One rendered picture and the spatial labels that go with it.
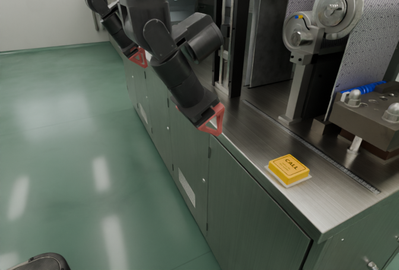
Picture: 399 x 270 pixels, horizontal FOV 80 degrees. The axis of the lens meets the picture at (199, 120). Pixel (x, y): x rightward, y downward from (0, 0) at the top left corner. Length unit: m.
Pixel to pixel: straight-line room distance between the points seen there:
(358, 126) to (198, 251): 1.11
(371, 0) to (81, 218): 1.77
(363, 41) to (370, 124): 0.24
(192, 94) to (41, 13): 5.68
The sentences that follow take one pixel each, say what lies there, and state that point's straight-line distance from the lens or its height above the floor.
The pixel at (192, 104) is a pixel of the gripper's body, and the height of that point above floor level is 1.13.
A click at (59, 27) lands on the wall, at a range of 6.05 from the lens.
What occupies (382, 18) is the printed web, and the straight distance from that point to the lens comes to 0.86.
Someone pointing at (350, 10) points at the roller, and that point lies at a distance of 0.76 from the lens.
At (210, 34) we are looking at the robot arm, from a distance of 0.42.
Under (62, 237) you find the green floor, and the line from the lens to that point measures 1.78.
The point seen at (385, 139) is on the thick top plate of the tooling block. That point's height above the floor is 1.00.
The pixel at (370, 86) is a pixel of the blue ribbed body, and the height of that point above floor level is 1.04.
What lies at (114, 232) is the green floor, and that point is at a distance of 1.68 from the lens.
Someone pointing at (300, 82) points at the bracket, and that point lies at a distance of 0.82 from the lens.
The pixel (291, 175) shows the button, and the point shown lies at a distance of 0.62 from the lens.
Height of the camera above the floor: 1.33
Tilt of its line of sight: 31 degrees down
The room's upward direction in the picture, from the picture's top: straight up
